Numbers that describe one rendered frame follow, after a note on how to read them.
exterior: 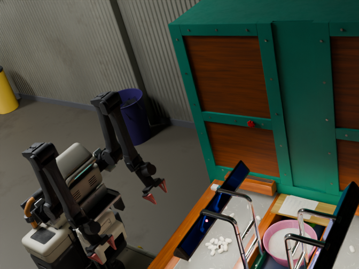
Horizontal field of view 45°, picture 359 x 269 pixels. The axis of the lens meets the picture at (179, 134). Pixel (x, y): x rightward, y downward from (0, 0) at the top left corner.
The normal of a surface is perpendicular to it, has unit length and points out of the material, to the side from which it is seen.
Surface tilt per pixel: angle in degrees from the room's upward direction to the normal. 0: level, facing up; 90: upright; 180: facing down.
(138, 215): 0
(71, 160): 42
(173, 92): 90
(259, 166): 90
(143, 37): 90
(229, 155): 90
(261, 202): 0
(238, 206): 0
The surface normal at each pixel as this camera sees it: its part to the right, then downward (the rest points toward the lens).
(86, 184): 0.82, 0.26
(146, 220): -0.24, -0.81
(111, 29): -0.56, 0.57
